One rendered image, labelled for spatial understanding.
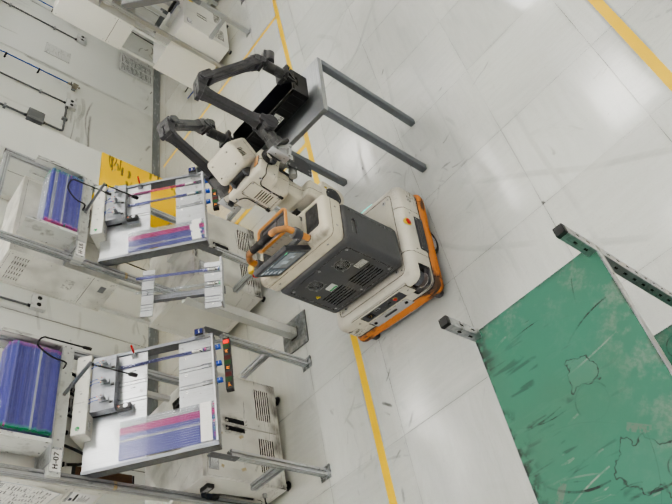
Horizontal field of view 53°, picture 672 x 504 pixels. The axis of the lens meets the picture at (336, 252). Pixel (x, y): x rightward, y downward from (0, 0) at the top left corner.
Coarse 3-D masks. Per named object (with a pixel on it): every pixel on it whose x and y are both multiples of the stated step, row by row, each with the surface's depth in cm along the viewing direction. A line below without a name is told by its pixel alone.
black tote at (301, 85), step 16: (288, 80) 373; (304, 80) 371; (272, 96) 380; (288, 96) 361; (304, 96) 362; (256, 112) 388; (272, 112) 368; (288, 112) 370; (240, 128) 397; (256, 144) 386
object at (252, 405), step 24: (240, 384) 417; (168, 408) 415; (240, 408) 404; (264, 408) 417; (240, 432) 394; (264, 432) 404; (192, 456) 372; (168, 480) 384; (192, 480) 363; (216, 480) 363; (240, 480) 371
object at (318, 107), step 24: (312, 72) 380; (336, 72) 388; (312, 96) 370; (288, 120) 383; (312, 120) 361; (336, 120) 363; (408, 120) 422; (288, 144) 373; (384, 144) 380; (312, 168) 447
